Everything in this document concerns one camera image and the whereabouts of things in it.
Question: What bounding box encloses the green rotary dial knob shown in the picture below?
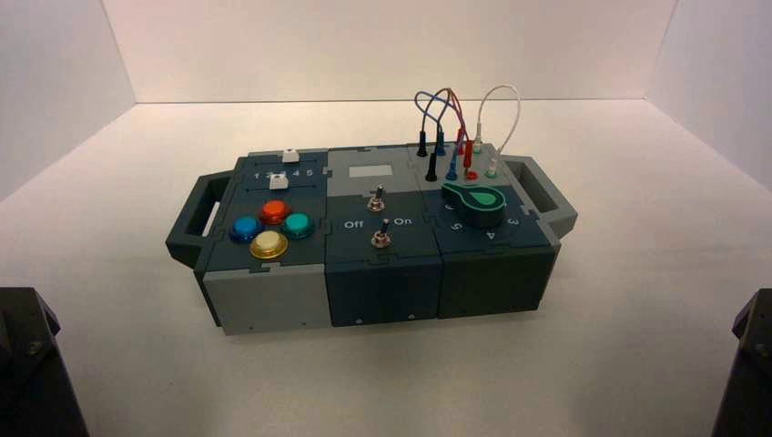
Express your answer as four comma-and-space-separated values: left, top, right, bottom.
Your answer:
441, 183, 507, 229

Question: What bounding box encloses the blue round push button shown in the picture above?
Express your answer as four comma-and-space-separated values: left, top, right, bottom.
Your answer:
229, 216, 263, 244

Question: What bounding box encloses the dark blue grey control box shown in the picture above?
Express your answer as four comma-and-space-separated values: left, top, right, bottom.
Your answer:
165, 142, 579, 337

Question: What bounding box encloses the white jumper cable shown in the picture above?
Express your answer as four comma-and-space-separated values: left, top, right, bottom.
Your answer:
472, 85, 523, 178

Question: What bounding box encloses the red plug jumper cable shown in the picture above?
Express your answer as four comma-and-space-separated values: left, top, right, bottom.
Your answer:
447, 88, 476, 180

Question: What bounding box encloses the blue plug jumper cable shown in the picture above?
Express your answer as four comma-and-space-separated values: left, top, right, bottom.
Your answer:
422, 90, 462, 181

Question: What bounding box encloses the black plug jumper cable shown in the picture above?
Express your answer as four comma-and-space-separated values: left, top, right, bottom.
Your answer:
414, 88, 452, 183

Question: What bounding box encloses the yellow round push button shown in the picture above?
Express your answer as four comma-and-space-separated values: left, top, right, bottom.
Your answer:
249, 230, 290, 261

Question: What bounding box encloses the orange round push button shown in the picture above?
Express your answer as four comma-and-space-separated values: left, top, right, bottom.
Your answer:
259, 199, 292, 226

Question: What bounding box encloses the teal round push button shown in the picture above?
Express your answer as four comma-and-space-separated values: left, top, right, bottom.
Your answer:
279, 212, 316, 240

